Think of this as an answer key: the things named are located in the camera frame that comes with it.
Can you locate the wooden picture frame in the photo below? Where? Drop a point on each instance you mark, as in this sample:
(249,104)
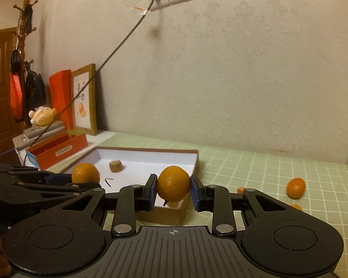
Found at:
(83,95)

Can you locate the wooden door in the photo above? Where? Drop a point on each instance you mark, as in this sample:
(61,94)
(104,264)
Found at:
(9,128)

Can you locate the wooden coat rack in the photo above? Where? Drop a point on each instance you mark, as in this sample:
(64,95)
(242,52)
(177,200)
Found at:
(23,30)

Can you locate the brownish green small fruit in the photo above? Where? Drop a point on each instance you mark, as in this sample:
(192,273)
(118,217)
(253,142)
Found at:
(172,204)

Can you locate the red hanging bag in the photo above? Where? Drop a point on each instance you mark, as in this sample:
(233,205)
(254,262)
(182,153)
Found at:
(16,96)

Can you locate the large orange tangerine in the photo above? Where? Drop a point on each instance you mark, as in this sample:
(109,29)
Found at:
(85,173)

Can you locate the stack of books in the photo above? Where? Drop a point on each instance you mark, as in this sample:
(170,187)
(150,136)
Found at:
(29,135)

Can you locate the square carrot piece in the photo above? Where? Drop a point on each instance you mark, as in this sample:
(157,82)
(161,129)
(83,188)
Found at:
(115,166)

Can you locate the oval orange kumquat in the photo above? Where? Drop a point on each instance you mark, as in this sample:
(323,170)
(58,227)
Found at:
(173,184)

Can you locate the brown cardboard tray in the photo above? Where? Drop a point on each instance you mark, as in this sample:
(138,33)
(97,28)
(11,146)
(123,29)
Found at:
(138,164)

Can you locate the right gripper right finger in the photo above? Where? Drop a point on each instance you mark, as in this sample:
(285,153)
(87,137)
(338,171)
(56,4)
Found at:
(217,200)

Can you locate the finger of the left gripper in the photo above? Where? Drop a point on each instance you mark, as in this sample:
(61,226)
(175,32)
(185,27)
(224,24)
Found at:
(33,175)
(22,190)

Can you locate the orange red box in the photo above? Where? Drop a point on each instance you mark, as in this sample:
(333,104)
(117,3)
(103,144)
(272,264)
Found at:
(56,148)

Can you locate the small carrot cylinder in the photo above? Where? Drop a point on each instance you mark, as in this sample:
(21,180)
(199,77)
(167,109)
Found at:
(240,190)

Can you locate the small orange kumquat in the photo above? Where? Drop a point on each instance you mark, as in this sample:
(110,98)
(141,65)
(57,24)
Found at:
(296,207)

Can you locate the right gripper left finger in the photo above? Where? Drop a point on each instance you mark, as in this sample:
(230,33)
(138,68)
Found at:
(130,200)

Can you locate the yellow plush toy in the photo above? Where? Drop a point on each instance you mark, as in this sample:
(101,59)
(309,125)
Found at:
(44,116)

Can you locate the black hanging bag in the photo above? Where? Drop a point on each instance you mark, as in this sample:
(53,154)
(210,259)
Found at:
(35,91)

